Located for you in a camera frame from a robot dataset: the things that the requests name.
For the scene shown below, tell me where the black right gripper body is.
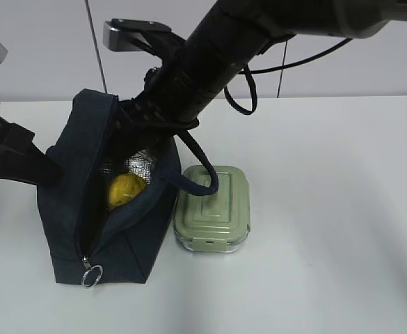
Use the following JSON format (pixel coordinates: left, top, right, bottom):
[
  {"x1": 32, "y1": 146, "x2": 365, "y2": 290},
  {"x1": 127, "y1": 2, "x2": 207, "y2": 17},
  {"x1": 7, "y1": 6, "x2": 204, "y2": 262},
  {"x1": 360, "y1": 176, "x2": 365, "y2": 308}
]
[{"x1": 114, "y1": 67, "x2": 200, "y2": 146}]

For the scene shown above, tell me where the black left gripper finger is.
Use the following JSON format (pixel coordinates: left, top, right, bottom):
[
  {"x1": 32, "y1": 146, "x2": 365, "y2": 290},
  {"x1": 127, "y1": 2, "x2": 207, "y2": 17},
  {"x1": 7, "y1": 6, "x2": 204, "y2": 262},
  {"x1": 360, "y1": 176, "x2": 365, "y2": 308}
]
[{"x1": 1, "y1": 143, "x2": 63, "y2": 186}]

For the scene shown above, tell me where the dark navy fabric lunch bag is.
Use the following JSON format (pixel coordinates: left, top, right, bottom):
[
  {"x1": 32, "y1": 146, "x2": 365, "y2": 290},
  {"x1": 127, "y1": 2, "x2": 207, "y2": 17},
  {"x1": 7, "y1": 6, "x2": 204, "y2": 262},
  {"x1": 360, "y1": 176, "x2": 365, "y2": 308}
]
[{"x1": 37, "y1": 88, "x2": 220, "y2": 289}]

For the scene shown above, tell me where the yellow pear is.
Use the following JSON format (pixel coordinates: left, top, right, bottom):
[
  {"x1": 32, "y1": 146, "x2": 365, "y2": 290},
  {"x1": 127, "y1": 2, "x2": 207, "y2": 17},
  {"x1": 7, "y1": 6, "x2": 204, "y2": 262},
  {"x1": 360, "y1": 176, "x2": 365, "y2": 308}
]
[{"x1": 108, "y1": 173, "x2": 147, "y2": 210}]

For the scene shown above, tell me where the green lidded glass food container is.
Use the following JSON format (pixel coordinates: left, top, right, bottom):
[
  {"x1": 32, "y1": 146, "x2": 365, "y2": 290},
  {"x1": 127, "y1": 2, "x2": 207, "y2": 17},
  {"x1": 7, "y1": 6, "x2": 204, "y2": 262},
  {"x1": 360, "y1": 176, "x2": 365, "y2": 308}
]
[{"x1": 172, "y1": 166, "x2": 250, "y2": 253}]

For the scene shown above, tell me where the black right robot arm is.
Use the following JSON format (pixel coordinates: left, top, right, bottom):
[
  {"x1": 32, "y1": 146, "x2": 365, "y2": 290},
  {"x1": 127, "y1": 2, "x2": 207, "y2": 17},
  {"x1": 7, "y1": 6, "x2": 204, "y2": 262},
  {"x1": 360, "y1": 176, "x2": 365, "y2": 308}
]
[{"x1": 107, "y1": 1, "x2": 407, "y2": 150}]

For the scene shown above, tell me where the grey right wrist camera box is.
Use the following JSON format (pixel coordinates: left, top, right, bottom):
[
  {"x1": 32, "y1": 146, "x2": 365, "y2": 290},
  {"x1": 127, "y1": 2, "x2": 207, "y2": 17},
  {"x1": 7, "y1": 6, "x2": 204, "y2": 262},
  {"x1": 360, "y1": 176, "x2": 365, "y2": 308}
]
[{"x1": 103, "y1": 19, "x2": 185, "y2": 60}]

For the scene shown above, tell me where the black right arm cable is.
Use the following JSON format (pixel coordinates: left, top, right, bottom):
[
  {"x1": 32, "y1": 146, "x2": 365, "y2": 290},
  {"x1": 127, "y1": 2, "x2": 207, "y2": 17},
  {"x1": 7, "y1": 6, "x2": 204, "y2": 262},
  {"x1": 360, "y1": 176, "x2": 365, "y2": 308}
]
[{"x1": 223, "y1": 36, "x2": 353, "y2": 116}]

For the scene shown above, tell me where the metal zipper pull ring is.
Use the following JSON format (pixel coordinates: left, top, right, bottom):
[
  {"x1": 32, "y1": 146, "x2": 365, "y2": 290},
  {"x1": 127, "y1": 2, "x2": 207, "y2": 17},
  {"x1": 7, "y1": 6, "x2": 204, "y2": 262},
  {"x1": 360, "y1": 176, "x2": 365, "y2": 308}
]
[{"x1": 81, "y1": 256, "x2": 104, "y2": 289}]

